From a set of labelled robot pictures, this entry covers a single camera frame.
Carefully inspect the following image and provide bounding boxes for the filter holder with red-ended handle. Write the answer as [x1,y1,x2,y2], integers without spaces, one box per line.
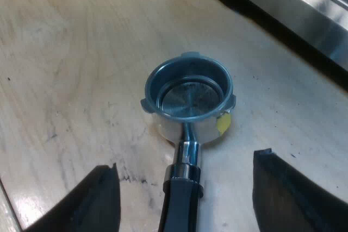
[140,51,237,232]

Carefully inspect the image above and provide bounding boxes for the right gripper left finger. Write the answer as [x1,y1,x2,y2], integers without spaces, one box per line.
[27,162,121,232]

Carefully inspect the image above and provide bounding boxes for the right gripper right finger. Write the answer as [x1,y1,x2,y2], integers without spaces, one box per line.
[251,147,348,232]

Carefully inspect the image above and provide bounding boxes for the steel espresso machine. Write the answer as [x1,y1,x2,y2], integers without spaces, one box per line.
[190,0,348,71]

